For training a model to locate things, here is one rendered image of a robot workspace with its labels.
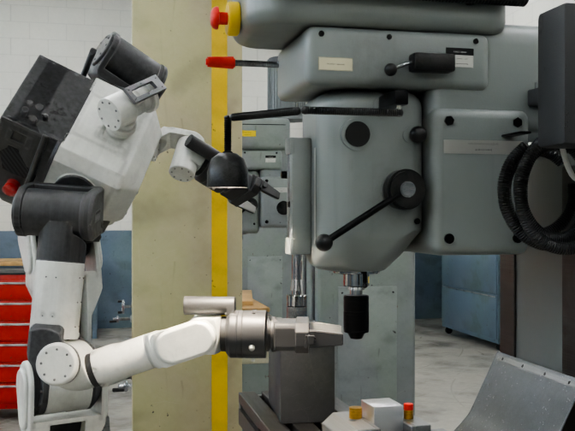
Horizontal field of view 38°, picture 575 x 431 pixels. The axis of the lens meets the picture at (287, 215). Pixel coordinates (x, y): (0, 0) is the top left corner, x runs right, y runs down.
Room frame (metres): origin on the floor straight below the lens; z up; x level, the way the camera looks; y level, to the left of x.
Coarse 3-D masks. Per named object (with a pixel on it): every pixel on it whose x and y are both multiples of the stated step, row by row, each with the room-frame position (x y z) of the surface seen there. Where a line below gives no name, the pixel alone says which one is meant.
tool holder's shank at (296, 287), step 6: (294, 258) 1.95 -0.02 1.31; (300, 258) 1.95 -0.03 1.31; (294, 264) 1.95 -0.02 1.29; (300, 264) 1.95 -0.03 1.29; (294, 270) 1.95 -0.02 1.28; (300, 270) 1.95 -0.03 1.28; (294, 276) 1.95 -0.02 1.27; (300, 276) 1.95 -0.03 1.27; (294, 282) 1.95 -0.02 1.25; (300, 282) 1.95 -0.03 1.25; (294, 288) 1.94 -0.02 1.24; (300, 288) 1.95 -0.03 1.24; (294, 294) 1.95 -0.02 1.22; (300, 294) 1.95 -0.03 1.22
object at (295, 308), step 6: (288, 300) 1.94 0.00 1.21; (294, 300) 1.94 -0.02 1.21; (300, 300) 1.94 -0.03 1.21; (306, 300) 1.95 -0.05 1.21; (288, 306) 1.95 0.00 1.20; (294, 306) 1.94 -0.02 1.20; (300, 306) 1.94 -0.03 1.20; (306, 306) 1.96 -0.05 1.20; (288, 312) 1.95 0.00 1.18; (294, 312) 1.94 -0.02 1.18; (300, 312) 1.94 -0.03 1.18; (306, 312) 1.96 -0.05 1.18
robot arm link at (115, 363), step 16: (80, 352) 1.53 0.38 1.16; (96, 352) 1.54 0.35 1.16; (112, 352) 1.53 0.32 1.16; (128, 352) 1.52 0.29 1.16; (144, 352) 1.52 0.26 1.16; (80, 368) 1.52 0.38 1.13; (96, 368) 1.52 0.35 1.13; (112, 368) 1.52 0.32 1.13; (128, 368) 1.53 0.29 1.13; (144, 368) 1.53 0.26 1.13; (80, 384) 1.53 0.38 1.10; (96, 384) 1.54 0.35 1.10; (112, 384) 1.55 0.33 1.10
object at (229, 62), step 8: (208, 56) 1.57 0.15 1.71; (216, 56) 1.58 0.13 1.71; (224, 56) 1.58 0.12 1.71; (232, 56) 1.58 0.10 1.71; (208, 64) 1.57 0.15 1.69; (216, 64) 1.57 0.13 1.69; (224, 64) 1.57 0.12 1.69; (232, 64) 1.58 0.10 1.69; (240, 64) 1.59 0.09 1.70; (248, 64) 1.59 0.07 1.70; (256, 64) 1.59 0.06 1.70; (264, 64) 1.60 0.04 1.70; (272, 64) 1.60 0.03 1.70
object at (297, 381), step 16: (272, 352) 1.93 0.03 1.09; (288, 352) 1.80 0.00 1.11; (320, 352) 1.80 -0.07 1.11; (272, 368) 1.93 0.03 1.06; (288, 368) 1.80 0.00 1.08; (304, 368) 1.80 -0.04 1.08; (320, 368) 1.80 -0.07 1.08; (272, 384) 1.93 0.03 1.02; (288, 384) 1.80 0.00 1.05; (304, 384) 1.80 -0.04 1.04; (320, 384) 1.80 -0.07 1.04; (272, 400) 1.93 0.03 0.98; (288, 400) 1.80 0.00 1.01; (304, 400) 1.80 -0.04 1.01; (320, 400) 1.80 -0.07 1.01; (288, 416) 1.80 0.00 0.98; (304, 416) 1.80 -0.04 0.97; (320, 416) 1.80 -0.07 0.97
